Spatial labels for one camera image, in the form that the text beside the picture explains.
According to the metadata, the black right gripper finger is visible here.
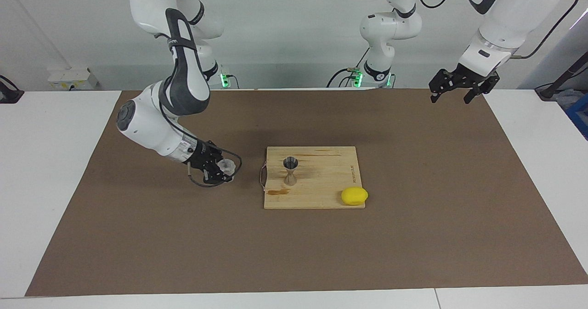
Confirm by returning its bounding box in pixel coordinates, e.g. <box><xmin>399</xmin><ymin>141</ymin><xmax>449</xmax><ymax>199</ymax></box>
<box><xmin>204</xmin><ymin>169</ymin><xmax>233</xmax><ymax>184</ymax></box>
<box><xmin>207</xmin><ymin>140</ymin><xmax>225</xmax><ymax>161</ymax></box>

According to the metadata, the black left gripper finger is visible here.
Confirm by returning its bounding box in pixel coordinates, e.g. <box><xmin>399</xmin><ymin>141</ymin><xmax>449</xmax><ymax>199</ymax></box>
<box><xmin>463</xmin><ymin>73</ymin><xmax>500</xmax><ymax>105</ymax></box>
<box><xmin>429</xmin><ymin>68</ymin><xmax>458</xmax><ymax>105</ymax></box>

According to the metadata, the clear plastic cup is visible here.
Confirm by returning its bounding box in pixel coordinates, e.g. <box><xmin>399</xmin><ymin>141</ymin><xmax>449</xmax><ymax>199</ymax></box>
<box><xmin>217</xmin><ymin>159</ymin><xmax>237</xmax><ymax>179</ymax></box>

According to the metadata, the steel jigger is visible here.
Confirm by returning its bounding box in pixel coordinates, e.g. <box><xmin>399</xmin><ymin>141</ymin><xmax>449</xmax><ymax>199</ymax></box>
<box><xmin>283</xmin><ymin>157</ymin><xmax>299</xmax><ymax>186</ymax></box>

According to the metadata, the black stand pole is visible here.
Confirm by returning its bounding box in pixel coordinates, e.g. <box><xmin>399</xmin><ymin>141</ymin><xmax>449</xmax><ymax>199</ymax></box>
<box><xmin>535</xmin><ymin>52</ymin><xmax>588</xmax><ymax>101</ymax></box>

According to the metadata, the brown table mat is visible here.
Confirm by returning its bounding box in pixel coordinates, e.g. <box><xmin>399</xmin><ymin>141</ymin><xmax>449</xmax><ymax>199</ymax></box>
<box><xmin>25</xmin><ymin>89</ymin><xmax>588</xmax><ymax>297</ymax></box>

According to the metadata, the clear plastic bag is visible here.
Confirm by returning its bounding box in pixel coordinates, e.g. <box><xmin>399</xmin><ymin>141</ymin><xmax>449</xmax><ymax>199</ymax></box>
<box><xmin>554</xmin><ymin>89</ymin><xmax>582</xmax><ymax>110</ymax></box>

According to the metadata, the bamboo cutting board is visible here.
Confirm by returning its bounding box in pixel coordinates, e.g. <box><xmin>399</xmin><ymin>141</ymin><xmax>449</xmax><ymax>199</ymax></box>
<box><xmin>264</xmin><ymin>146</ymin><xmax>367</xmax><ymax>209</ymax></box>

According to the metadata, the yellow lemon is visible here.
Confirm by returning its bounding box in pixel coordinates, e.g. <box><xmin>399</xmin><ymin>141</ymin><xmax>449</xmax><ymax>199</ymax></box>
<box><xmin>341</xmin><ymin>187</ymin><xmax>369</xmax><ymax>206</ymax></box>

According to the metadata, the black clamp base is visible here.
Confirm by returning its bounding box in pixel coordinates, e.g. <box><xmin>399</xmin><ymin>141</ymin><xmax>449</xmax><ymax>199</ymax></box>
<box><xmin>0</xmin><ymin>75</ymin><xmax>24</xmax><ymax>104</ymax></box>

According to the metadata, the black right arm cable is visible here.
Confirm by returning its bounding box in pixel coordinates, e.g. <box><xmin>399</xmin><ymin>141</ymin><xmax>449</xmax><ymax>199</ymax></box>
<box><xmin>158</xmin><ymin>102</ymin><xmax>243</xmax><ymax>188</ymax></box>

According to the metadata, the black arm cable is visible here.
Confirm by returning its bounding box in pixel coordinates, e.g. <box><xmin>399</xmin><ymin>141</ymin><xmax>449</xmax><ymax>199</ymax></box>
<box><xmin>411</xmin><ymin>0</ymin><xmax>580</xmax><ymax>60</ymax></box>
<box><xmin>158</xmin><ymin>102</ymin><xmax>243</xmax><ymax>188</ymax></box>

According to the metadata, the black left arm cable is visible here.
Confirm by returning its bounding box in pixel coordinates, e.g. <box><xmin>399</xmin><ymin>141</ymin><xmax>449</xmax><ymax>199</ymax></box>
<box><xmin>411</xmin><ymin>0</ymin><xmax>580</xmax><ymax>60</ymax></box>

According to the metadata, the black base cable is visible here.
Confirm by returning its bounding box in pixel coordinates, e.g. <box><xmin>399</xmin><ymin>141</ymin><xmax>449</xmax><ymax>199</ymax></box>
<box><xmin>326</xmin><ymin>68</ymin><xmax>358</xmax><ymax>88</ymax></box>

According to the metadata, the white wall socket box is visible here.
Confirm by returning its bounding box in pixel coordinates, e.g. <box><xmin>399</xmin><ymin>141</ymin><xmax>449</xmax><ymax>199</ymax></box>
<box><xmin>47</xmin><ymin>68</ymin><xmax>98</xmax><ymax>90</ymax></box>

